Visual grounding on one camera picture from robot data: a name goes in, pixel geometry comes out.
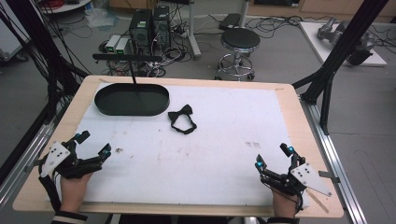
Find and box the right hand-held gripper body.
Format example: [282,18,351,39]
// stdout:
[260,155,333,198]

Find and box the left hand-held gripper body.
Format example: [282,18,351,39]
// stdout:
[39,140,104,180]

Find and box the person's right hand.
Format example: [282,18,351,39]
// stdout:
[272,188,301,219]

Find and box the person's left hand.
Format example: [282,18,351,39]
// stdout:
[58,172,94,215]

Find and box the thin wooden stick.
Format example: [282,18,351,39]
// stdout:
[306,188,330,215]

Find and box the black oval tray stand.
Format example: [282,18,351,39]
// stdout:
[92,52,171,118]

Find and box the person's left sleeve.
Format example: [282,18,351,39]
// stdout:
[50,210,89,224]

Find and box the white table mat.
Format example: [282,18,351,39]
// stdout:
[46,81,311,208]

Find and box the black bow tie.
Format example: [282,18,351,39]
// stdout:
[167,104,198,135]

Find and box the small white box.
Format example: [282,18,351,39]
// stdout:
[105,34,121,54]
[114,36,130,55]

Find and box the white floor board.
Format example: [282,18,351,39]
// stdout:
[298,21,389,67]

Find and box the black round stool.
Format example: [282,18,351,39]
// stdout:
[214,27,262,81]

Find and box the clear plastic bag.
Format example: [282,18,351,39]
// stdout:
[84,7,120,31]

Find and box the black computer tower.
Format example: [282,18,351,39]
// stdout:
[128,8,154,56]
[152,5,172,50]

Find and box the round white table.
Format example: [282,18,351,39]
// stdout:
[39,0,92,15]

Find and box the black flat device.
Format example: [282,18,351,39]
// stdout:
[218,12,242,32]

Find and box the grey table leg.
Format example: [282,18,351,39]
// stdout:
[186,0,203,61]

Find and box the grey metal bracket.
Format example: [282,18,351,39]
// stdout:
[318,170,341,185]
[24,158,44,174]

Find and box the thin black cable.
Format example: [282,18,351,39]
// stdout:
[261,179,305,217]

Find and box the aluminium rail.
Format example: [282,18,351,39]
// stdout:
[0,102,68,216]
[299,94,369,224]

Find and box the black metal frame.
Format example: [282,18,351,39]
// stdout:
[0,0,92,175]
[291,0,390,136]

